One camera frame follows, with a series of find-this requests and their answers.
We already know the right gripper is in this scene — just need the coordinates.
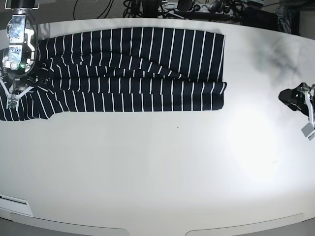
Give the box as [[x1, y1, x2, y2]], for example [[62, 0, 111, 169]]
[[0, 71, 54, 101]]

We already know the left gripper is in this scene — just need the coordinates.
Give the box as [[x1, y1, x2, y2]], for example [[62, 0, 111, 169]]
[[278, 83, 315, 127]]

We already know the navy white striped T-shirt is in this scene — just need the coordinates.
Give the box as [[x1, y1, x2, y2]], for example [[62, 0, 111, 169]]
[[0, 27, 227, 121]]

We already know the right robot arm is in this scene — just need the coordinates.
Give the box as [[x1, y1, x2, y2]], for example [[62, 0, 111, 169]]
[[0, 0, 49, 109]]

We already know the black box on floor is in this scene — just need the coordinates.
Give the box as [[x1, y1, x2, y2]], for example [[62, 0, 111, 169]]
[[242, 7, 279, 31]]

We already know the white power strip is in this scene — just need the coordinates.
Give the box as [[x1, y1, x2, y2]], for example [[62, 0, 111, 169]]
[[157, 1, 233, 18]]

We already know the white paper label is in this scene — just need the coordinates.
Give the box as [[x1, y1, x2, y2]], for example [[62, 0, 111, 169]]
[[0, 194, 33, 217]]

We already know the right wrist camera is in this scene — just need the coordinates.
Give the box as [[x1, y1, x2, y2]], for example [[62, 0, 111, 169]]
[[6, 98, 19, 111]]

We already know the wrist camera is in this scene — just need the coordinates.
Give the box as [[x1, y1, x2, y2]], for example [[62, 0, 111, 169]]
[[6, 98, 19, 111], [301, 123, 315, 140]]

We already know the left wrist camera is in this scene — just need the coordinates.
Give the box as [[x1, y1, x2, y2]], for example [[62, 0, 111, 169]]
[[301, 123, 315, 140]]

